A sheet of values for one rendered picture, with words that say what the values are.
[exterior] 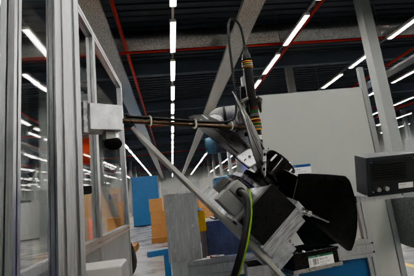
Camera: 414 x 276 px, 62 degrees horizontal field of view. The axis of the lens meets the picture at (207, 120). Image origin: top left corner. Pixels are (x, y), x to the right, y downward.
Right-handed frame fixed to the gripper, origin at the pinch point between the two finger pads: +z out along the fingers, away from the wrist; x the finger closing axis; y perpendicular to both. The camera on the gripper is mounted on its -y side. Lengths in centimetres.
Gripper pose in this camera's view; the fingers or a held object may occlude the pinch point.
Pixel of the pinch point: (253, 97)
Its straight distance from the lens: 135.1
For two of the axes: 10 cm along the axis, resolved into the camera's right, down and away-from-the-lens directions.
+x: -9.9, 0.9, -0.9
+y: 1.1, 9.7, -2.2
